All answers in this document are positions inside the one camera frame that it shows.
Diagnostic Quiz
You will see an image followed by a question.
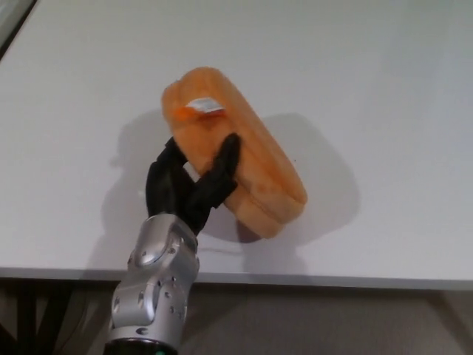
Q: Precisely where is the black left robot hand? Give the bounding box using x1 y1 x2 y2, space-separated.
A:
144 132 242 237

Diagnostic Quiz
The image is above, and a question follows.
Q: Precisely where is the orange soft plush plate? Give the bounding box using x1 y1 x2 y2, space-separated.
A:
160 66 308 240

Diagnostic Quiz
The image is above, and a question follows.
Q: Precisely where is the black-framed grey panel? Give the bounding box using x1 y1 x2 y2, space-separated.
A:
0 0 38 60

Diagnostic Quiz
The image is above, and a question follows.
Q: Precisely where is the black table leg frame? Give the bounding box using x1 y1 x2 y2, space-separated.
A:
0 280 77 355

